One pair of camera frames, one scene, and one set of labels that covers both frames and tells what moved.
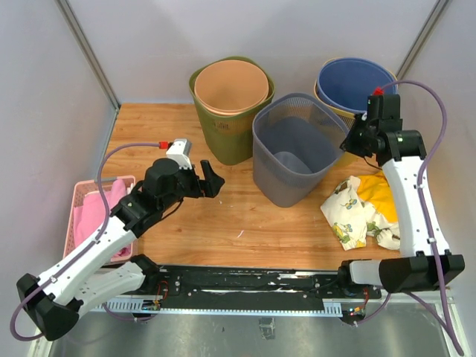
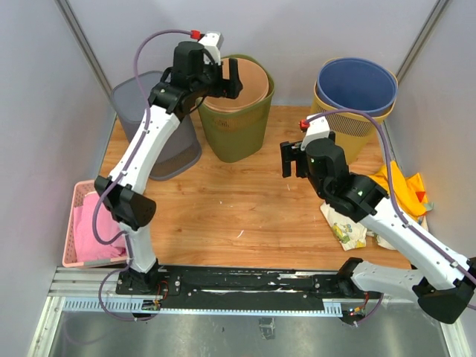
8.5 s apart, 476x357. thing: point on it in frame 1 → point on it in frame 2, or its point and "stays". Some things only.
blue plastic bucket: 348,82 stays
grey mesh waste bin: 296,140 → 182,152
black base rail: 197,285 stays
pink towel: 90,217 stays
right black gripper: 348,144 → 291,151
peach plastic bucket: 230,87 stays
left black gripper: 213,182 → 230,88
